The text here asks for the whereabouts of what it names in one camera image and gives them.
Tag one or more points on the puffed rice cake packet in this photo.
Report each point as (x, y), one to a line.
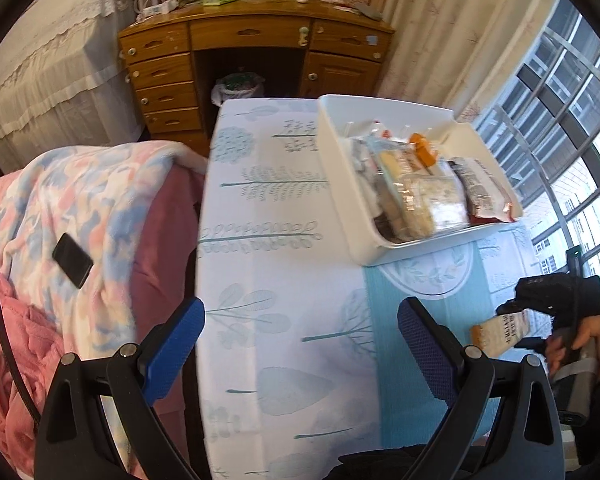
(437, 205)

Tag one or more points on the bed with white lace cover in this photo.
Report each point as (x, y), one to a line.
(45, 60)

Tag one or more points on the wooden desk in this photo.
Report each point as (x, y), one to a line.
(250, 35)

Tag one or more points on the white plastic basket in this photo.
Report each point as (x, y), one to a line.
(340, 185)

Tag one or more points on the brown shiny snack packet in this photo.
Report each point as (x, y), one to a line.
(485, 190)

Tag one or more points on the pastel fleece blanket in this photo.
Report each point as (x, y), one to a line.
(90, 195)

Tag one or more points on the beige leaf print curtain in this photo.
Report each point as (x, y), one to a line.
(455, 35)

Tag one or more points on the white power strip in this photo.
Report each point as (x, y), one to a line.
(157, 6)

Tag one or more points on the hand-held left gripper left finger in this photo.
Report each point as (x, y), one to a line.
(175, 340)

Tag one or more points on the orange white oat packet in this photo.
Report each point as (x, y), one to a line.
(500, 332)

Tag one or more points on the trash bin with white bag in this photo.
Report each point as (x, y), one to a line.
(237, 90)

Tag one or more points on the black phone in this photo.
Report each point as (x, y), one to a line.
(73, 261)

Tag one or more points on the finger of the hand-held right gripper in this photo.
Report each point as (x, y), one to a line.
(535, 344)
(515, 302)

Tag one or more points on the pile of snack packets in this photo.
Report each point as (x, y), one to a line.
(395, 180)

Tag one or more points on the large window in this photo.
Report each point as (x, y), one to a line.
(570, 135)

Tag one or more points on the dusty pink bed sheet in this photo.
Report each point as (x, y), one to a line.
(175, 240)

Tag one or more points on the pink knit blanket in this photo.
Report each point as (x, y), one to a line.
(5, 360)

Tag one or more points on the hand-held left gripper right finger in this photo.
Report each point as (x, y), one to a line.
(425, 350)

